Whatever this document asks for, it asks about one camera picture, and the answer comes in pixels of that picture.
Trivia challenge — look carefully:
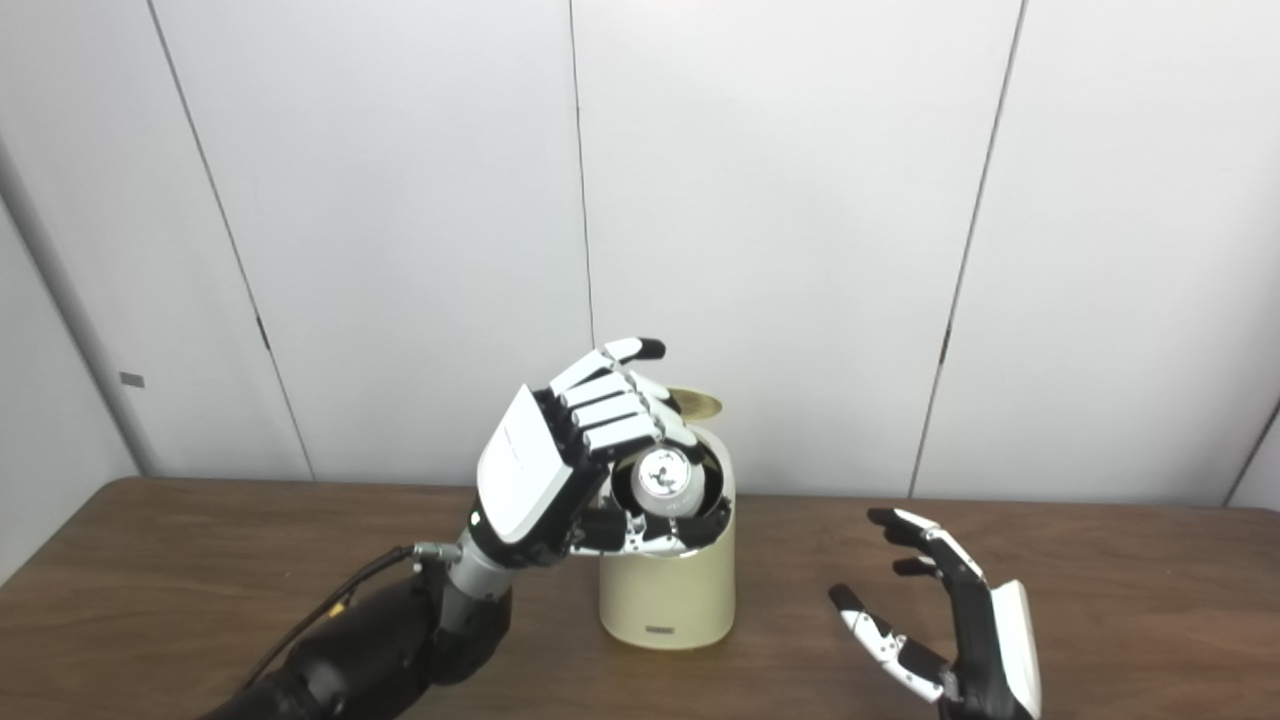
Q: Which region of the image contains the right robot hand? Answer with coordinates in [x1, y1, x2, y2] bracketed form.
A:
[828, 508, 1043, 720]

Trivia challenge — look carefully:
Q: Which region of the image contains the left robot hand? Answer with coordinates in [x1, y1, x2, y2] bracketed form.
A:
[465, 337, 731, 571]

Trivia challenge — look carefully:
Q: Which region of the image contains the small white plastic bottle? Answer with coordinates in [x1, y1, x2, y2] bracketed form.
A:
[632, 447, 709, 516]

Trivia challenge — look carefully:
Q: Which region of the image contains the cream-colored bin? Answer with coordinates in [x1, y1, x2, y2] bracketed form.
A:
[598, 388, 738, 651]

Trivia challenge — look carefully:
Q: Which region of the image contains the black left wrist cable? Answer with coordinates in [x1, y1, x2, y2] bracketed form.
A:
[235, 543, 463, 701]

